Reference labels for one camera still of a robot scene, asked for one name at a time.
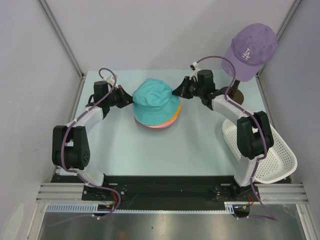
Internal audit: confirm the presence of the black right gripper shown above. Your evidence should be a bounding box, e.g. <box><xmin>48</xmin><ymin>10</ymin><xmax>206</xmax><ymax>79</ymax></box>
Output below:
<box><xmin>173</xmin><ymin>77</ymin><xmax>205</xmax><ymax>100</ymax></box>

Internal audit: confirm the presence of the yellow hat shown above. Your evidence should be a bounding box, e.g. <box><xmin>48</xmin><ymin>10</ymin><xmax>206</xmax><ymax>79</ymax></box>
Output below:
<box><xmin>170</xmin><ymin>104</ymin><xmax>181</xmax><ymax>121</ymax></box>

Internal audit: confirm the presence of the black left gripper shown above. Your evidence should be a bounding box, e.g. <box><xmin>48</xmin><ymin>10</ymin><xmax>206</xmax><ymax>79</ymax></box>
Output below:
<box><xmin>105</xmin><ymin>85</ymin><xmax>136</xmax><ymax>109</ymax></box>

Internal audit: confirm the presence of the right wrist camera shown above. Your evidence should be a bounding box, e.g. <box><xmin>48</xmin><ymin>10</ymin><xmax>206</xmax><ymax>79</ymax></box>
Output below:
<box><xmin>189</xmin><ymin>61</ymin><xmax>201</xmax><ymax>82</ymax></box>

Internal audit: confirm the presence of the purple baseball cap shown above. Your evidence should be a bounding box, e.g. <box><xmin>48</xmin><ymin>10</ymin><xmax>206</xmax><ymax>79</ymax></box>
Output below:
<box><xmin>221</xmin><ymin>23</ymin><xmax>278</xmax><ymax>82</ymax></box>

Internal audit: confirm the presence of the aluminium frame rail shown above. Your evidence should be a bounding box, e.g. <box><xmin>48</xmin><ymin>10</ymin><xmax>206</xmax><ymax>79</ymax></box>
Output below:
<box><xmin>36</xmin><ymin>0</ymin><xmax>86</xmax><ymax>201</ymax></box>

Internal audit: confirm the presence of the white perforated plastic basket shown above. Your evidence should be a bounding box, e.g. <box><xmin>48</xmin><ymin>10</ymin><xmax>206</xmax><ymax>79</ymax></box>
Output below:
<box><xmin>222</xmin><ymin>119</ymin><xmax>298</xmax><ymax>184</ymax></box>

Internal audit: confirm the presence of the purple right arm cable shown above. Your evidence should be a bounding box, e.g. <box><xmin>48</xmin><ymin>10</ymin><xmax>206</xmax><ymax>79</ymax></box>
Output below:
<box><xmin>194</xmin><ymin>55</ymin><xmax>278</xmax><ymax>221</ymax></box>

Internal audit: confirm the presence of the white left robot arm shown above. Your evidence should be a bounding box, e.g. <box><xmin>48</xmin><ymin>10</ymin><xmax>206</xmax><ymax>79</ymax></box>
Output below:
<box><xmin>52</xmin><ymin>77</ymin><xmax>133</xmax><ymax>200</ymax></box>

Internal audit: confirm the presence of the teal cap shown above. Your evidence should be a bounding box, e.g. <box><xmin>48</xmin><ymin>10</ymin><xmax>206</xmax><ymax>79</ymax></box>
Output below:
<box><xmin>132</xmin><ymin>78</ymin><xmax>180</xmax><ymax>126</ymax></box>

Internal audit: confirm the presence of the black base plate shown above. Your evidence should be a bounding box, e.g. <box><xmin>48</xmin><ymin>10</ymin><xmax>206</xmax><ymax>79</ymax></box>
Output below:
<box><xmin>51</xmin><ymin>174</ymin><xmax>292</xmax><ymax>211</ymax></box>

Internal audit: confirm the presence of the white slotted cable duct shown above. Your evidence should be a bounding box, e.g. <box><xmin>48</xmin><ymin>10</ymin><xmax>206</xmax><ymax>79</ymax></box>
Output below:
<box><xmin>45</xmin><ymin>202</ymin><xmax>234</xmax><ymax>215</ymax></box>

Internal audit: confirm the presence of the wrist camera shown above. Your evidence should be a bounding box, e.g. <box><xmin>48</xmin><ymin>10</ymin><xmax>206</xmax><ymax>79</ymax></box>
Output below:
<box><xmin>189</xmin><ymin>61</ymin><xmax>201</xmax><ymax>82</ymax></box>
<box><xmin>102</xmin><ymin>75</ymin><xmax>118</xmax><ymax>87</ymax></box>

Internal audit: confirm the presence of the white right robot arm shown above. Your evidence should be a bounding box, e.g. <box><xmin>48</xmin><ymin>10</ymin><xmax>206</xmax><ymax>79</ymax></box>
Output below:
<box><xmin>172</xmin><ymin>69</ymin><xmax>274</xmax><ymax>201</ymax></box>

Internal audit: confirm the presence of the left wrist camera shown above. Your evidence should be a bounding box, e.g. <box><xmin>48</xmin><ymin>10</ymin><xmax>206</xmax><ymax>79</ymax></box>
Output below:
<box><xmin>102</xmin><ymin>75</ymin><xmax>118</xmax><ymax>87</ymax></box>

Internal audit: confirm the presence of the grey bucket hat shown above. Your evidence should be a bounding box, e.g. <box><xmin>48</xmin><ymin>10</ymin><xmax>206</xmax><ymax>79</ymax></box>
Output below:
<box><xmin>134</xmin><ymin>118</ymin><xmax>148</xmax><ymax>128</ymax></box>

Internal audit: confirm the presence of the pink bucket hat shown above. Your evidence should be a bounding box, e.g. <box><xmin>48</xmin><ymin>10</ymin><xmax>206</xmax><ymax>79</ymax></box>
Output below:
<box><xmin>144</xmin><ymin>116</ymin><xmax>178</xmax><ymax>129</ymax></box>

